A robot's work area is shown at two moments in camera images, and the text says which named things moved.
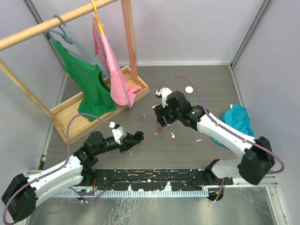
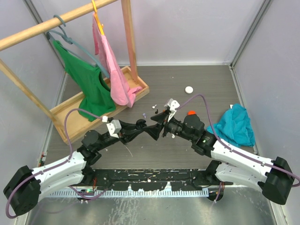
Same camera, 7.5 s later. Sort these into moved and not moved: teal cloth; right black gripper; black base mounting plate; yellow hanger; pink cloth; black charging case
Moved: black charging case; right black gripper
Not moved: yellow hanger; pink cloth; teal cloth; black base mounting plate
